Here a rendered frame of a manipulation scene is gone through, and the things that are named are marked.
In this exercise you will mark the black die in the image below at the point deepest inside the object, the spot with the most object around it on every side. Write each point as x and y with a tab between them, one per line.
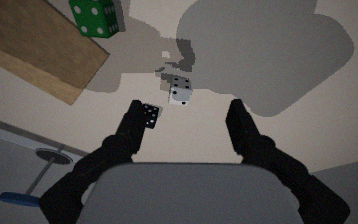
151	113

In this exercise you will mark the brown mat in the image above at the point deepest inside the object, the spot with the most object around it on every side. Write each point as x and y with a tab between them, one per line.
41	46

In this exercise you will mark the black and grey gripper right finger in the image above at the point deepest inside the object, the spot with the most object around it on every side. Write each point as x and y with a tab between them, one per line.
318	203

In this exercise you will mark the white die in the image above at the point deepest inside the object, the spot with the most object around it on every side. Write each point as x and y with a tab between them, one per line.
180	91

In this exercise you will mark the green die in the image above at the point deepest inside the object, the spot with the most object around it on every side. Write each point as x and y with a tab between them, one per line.
95	18

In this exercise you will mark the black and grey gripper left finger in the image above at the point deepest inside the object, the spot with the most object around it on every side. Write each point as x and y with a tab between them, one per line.
61	204

